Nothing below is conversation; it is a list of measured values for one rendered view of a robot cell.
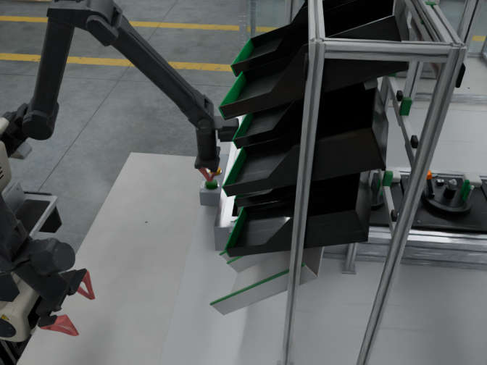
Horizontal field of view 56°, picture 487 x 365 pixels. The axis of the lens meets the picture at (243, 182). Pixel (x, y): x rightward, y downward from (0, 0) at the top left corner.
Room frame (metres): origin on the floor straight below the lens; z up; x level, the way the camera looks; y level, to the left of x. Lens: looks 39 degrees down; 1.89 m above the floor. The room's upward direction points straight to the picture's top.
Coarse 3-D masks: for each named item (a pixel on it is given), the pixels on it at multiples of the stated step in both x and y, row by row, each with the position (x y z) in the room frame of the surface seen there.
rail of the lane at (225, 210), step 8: (240, 120) 1.52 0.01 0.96; (232, 144) 1.36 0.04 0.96; (232, 152) 1.31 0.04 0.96; (232, 160) 1.26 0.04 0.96; (224, 192) 1.10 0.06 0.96; (224, 200) 1.06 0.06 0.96; (232, 200) 1.06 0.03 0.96; (224, 208) 1.03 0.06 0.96; (232, 208) 1.02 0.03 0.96; (216, 216) 0.99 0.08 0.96; (224, 216) 0.99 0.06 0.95; (232, 216) 1.00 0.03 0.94; (216, 224) 0.95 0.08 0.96; (224, 224) 0.95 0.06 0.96; (216, 232) 0.94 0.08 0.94; (224, 232) 0.94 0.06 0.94; (216, 240) 0.94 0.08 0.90; (224, 240) 0.94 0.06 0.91; (216, 248) 0.94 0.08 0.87; (224, 248) 0.94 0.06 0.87
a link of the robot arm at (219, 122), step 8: (200, 120) 1.07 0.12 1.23; (208, 120) 1.07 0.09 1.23; (216, 120) 1.13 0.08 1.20; (224, 120) 1.13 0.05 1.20; (232, 120) 1.13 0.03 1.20; (200, 128) 1.08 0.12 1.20; (208, 128) 1.08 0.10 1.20; (216, 128) 1.10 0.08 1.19; (224, 128) 1.11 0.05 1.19; (232, 128) 1.11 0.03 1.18; (224, 136) 1.10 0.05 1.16; (232, 136) 1.10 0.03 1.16
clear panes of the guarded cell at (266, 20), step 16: (256, 0) 2.43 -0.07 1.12; (272, 0) 2.42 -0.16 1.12; (448, 0) 2.33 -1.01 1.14; (464, 0) 2.32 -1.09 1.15; (256, 16) 2.43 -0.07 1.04; (272, 16) 2.42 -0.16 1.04; (448, 16) 2.33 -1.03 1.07; (480, 16) 2.31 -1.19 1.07; (256, 32) 2.43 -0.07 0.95; (480, 32) 2.31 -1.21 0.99; (480, 48) 2.31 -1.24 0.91
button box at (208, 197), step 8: (224, 160) 1.26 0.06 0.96; (224, 168) 1.22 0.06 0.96; (216, 176) 1.18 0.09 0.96; (224, 176) 1.18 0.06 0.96; (200, 192) 1.10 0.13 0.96; (208, 192) 1.10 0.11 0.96; (216, 192) 1.10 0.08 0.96; (200, 200) 1.10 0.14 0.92; (208, 200) 1.10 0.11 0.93; (216, 200) 1.09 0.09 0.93
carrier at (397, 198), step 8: (376, 176) 1.16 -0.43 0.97; (400, 176) 1.13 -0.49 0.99; (376, 184) 1.10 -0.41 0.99; (392, 184) 1.12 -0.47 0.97; (376, 192) 1.06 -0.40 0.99; (392, 192) 1.08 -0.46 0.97; (400, 192) 1.08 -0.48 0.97; (376, 200) 1.01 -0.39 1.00; (400, 200) 1.04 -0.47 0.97; (376, 208) 1.00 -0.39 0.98; (384, 208) 1.01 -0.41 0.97; (376, 216) 0.97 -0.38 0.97; (384, 216) 0.97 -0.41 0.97; (376, 224) 0.94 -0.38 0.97; (384, 224) 0.94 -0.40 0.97
